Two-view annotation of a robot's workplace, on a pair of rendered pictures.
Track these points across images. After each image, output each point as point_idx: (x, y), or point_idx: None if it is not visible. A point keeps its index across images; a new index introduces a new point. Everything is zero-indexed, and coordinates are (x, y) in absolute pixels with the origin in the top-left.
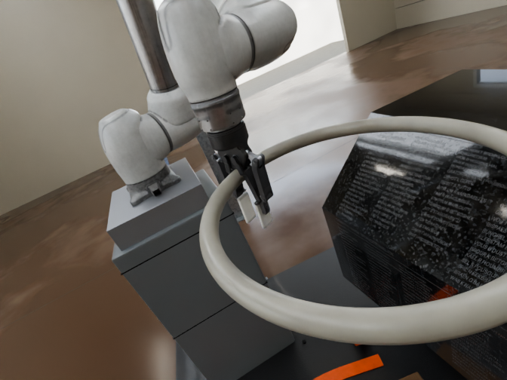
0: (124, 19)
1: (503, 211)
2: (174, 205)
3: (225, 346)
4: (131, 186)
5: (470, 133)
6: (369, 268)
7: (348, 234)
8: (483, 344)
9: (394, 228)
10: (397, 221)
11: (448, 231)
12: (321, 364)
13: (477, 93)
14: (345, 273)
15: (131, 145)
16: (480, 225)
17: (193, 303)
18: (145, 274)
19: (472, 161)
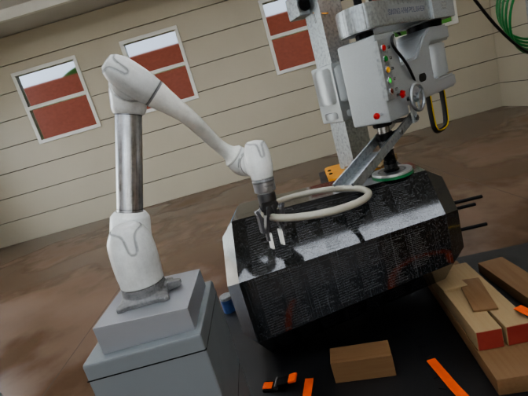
0: (128, 157)
1: (322, 221)
2: (198, 285)
3: None
4: (153, 287)
5: (313, 191)
6: (285, 298)
7: (267, 284)
8: (348, 269)
9: (293, 254)
10: (291, 251)
11: (313, 238)
12: None
13: None
14: (262, 334)
15: (155, 243)
16: (320, 229)
17: (230, 384)
18: (211, 349)
19: None
